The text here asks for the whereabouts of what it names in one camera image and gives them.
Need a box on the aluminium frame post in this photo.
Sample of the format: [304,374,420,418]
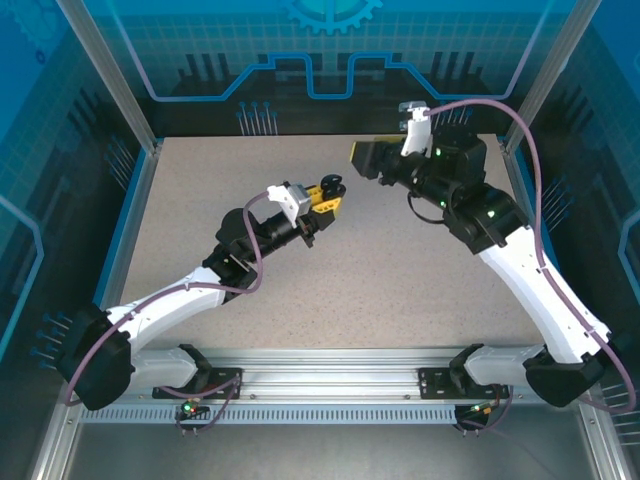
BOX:
[54,0,164,152]
[501,0,597,152]

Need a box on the thin black cable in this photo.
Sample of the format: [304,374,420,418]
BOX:
[406,192,447,225]

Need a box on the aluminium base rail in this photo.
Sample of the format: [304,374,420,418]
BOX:
[124,345,547,402]

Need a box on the grey metal base plate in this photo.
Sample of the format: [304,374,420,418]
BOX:
[64,421,604,480]

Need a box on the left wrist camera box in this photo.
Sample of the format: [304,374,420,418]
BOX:
[266,182,315,221]

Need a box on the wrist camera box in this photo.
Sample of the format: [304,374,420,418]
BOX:
[397,99,434,157]
[266,182,315,221]

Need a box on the slotted grey cable duct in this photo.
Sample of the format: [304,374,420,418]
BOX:
[79,403,501,425]

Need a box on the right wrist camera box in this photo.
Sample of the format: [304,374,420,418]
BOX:
[397,99,434,157]

